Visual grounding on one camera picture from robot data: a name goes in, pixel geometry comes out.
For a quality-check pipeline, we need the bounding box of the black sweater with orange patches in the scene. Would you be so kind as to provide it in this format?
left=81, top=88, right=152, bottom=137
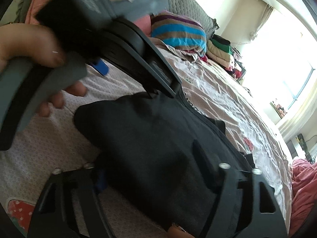
left=73, top=92, right=251, bottom=236

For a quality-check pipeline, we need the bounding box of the stack of folded clothes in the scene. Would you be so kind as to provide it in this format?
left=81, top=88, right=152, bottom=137
left=206, top=34, right=246, bottom=82

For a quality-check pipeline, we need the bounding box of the left hand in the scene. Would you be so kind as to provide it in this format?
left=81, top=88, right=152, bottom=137
left=0, top=23, right=88, bottom=118

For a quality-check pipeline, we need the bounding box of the strawberry print bed sheet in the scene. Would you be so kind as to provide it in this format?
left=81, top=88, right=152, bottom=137
left=1, top=38, right=292, bottom=234

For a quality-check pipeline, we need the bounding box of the striped blue brown pillow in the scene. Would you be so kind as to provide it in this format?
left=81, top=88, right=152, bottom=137
left=151, top=11, right=207, bottom=57

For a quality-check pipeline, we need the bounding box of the white side desk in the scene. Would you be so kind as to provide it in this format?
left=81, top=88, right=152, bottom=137
left=286, top=134, right=312, bottom=161

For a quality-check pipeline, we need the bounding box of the pink crumpled blanket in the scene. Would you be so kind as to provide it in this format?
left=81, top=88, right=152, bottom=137
left=289, top=158, right=316, bottom=236

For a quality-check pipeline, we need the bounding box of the grey quilted headboard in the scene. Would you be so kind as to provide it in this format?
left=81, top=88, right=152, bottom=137
left=168, top=0, right=219, bottom=39

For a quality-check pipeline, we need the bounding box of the dark red garment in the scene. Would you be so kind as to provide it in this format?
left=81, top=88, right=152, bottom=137
left=200, top=55, right=208, bottom=63

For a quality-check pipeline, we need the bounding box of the white curtain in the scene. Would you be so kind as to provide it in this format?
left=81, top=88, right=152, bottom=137
left=256, top=4, right=274, bottom=32

